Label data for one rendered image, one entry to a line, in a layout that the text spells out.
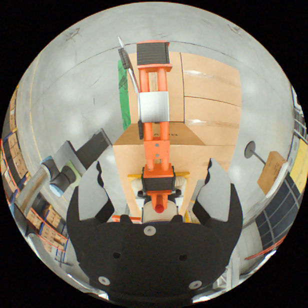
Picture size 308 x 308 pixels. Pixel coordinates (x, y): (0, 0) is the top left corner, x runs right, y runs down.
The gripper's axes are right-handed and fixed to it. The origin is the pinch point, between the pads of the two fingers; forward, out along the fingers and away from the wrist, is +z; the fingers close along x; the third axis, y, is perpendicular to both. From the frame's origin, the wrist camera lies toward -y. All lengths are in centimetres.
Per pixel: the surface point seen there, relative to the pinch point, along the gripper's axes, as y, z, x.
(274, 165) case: 44, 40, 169
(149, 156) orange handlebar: 7.5, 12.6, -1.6
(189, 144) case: 11.1, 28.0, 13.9
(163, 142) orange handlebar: 3.8, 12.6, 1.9
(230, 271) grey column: 146, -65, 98
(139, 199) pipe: 38.3, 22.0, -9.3
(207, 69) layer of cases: -37, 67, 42
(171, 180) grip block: 15.8, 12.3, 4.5
